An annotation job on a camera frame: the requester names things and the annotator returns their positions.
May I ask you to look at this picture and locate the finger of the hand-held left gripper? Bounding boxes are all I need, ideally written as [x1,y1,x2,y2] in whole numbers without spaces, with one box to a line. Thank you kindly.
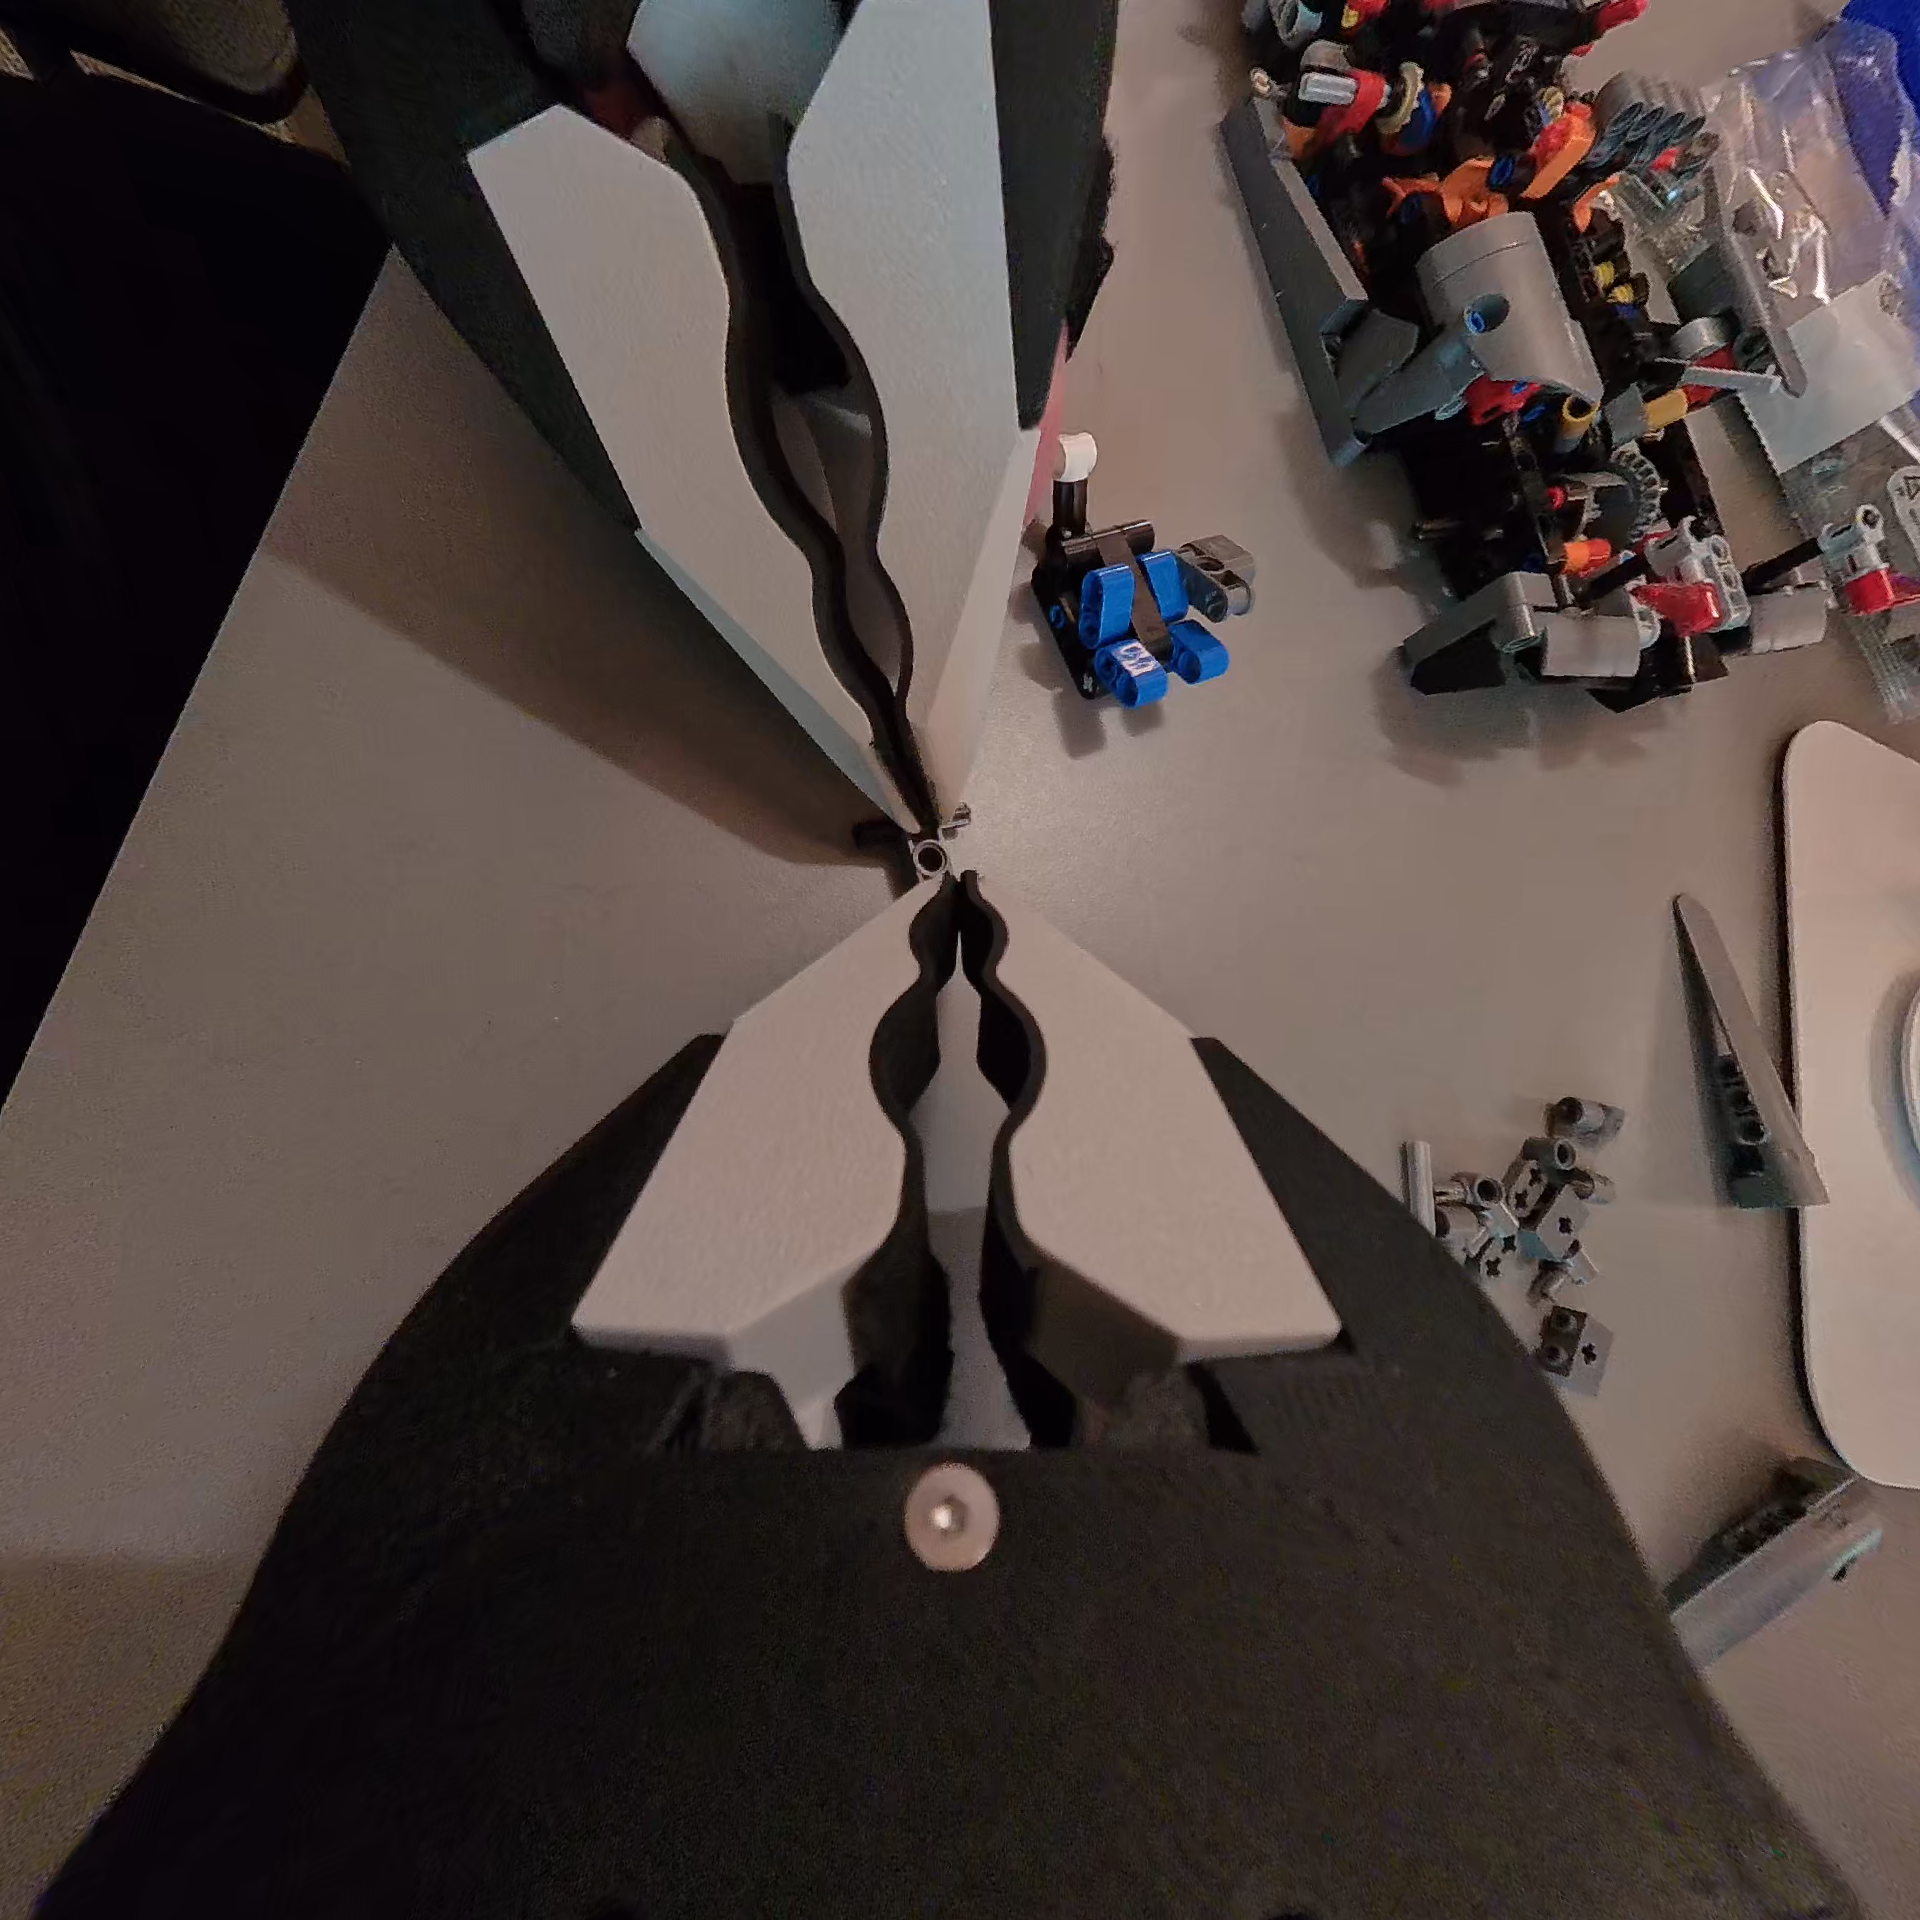
[780,0,1052,826]
[463,102,940,835]

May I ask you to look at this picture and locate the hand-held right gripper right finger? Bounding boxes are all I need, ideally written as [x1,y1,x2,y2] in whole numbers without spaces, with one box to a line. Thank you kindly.
[961,874,1347,1451]

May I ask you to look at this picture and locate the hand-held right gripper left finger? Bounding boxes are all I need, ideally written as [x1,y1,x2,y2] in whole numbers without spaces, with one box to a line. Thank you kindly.
[569,874,965,1451]

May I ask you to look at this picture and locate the small dark grey lego connector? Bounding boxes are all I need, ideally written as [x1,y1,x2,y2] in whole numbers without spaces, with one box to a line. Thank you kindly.
[855,799,975,881]

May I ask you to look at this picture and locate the blue and black lego subassembly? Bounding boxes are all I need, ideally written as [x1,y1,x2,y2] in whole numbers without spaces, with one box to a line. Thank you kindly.
[1026,430,1257,709]

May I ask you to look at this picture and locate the pile of small grey lego pieces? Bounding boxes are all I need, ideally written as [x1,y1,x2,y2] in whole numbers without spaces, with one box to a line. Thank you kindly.
[1401,1092,1633,1398]

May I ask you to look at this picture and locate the large multicoloured lego model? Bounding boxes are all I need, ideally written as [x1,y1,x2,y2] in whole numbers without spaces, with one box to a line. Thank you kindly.
[1220,0,1920,715]

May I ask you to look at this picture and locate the long grey lego wedge panel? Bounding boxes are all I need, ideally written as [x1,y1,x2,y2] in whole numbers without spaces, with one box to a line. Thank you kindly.
[1670,894,1830,1211]

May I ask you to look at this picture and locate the curved grey lego panel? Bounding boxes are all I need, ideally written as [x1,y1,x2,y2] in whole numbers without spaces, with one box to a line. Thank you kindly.
[1665,1457,1886,1668]

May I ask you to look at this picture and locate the white rounded board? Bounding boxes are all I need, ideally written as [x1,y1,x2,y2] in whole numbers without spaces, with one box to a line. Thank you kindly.
[1780,717,1920,1491]

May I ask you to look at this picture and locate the blue plastic bag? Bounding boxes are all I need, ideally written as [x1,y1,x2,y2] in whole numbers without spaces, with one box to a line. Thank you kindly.
[1843,0,1920,214]

